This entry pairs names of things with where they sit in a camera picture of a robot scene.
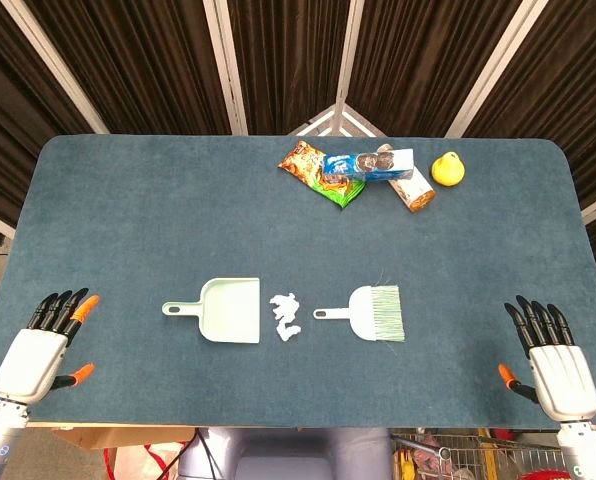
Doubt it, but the blue cookie box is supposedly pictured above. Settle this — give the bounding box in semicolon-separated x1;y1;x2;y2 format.
321;148;415;185

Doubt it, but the right white five-finger robot hand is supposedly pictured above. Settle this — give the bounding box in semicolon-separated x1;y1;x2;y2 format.
497;294;596;422

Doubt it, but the yellow toy pear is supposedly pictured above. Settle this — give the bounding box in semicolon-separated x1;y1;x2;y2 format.
430;152;466;188

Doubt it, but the yellow plastic item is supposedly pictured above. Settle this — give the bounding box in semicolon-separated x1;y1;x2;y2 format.
395;449;414;480

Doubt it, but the white and brown biscuit pack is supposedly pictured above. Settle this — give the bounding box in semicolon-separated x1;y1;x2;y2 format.
377;143;437;215

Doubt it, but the blue felt table cover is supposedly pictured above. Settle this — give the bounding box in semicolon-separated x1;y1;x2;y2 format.
0;133;596;430

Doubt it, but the metal wire basket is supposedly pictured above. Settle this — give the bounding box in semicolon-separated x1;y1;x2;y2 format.
390;428;567;480

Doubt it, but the mint green plastic dustpan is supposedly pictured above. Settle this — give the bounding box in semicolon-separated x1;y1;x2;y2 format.
161;277;262;345

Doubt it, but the left white five-finger robot hand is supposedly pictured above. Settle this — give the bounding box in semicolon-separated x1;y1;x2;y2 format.
0;287;101;406

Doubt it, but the white partition frame post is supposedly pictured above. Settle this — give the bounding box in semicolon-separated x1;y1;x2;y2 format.
0;0;110;135
332;0;367;135
201;0;250;136
445;0;552;137

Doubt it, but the orange and green snack bag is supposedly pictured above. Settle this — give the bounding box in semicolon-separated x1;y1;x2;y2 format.
277;139;368;210

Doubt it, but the brown cardboard box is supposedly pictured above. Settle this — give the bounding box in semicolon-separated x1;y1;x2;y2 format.
52;424;197;450

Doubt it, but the mint green hand brush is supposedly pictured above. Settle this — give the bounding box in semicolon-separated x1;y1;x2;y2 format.
312;283;407;346

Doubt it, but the purple-grey robot torso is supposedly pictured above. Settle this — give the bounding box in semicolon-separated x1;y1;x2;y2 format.
177;427;394;480

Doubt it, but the white bag with red handles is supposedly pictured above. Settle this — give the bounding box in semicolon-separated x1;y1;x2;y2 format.
102;442;184;480

